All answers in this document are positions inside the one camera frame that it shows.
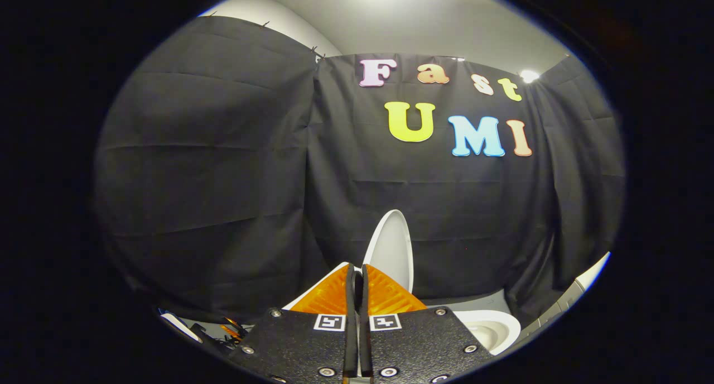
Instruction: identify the white toilet lid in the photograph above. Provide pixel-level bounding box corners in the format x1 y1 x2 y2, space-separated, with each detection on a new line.
363 209 414 294

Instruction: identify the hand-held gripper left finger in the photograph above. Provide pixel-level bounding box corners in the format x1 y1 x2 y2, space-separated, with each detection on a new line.
228 263 359 384

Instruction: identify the white flat panel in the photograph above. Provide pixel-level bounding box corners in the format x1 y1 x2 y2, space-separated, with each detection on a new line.
575 252 611 290

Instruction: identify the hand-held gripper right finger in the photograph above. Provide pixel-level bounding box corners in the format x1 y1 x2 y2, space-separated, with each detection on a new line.
358 263 496 384

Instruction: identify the black backdrop cloth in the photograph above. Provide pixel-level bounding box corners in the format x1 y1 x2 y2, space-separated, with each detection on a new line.
95 16 625 332

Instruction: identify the white toilet bowl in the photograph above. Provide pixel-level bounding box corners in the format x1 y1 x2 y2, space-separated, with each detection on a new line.
451 309 522 356

